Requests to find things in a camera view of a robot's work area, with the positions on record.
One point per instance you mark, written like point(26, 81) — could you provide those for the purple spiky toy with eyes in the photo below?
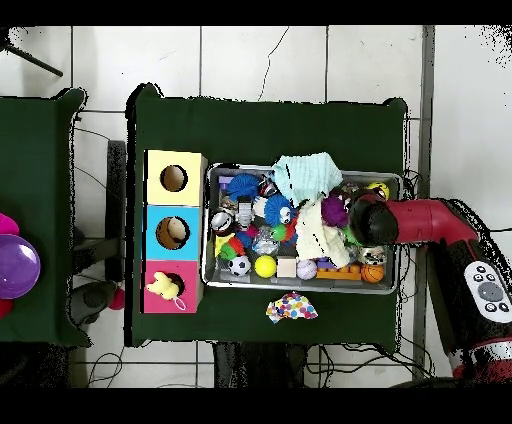
point(335, 210)

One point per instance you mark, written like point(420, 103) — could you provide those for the dark green table cloth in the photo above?
point(272, 132)

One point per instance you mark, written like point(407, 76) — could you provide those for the yellow smiley face ball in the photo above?
point(379, 187)

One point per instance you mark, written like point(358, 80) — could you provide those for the small red ball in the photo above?
point(117, 300)

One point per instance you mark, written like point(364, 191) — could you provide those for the colourful polka dot cloth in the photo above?
point(292, 307)

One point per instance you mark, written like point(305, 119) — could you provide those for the blue spiky toy with eyes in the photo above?
point(278, 208)

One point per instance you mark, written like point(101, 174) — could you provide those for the plain yellow ball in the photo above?
point(265, 266)

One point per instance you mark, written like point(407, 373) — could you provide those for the small orange basketball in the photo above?
point(372, 273)

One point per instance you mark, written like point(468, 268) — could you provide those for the black tripod leg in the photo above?
point(36, 62)

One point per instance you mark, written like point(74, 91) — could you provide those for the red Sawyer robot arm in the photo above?
point(424, 222)

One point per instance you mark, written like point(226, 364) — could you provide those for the pink bowl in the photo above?
point(8, 224)

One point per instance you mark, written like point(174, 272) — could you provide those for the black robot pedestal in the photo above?
point(256, 368)

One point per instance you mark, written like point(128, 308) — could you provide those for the purple bowl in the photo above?
point(18, 267)

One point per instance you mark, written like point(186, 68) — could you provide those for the side table with green cloth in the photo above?
point(36, 160)

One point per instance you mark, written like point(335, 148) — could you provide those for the mint green knitted cloth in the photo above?
point(304, 176)

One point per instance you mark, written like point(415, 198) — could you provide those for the yellow plush toy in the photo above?
point(164, 286)

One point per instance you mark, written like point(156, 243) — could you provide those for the blue spiky ball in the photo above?
point(244, 187)

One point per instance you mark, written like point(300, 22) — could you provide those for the wooden box with three holes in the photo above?
point(154, 192)

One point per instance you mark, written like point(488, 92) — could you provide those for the white baseball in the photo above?
point(306, 270)

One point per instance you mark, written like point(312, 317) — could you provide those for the cream knitted cloth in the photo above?
point(316, 240)

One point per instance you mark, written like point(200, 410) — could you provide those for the red round object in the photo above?
point(4, 308)

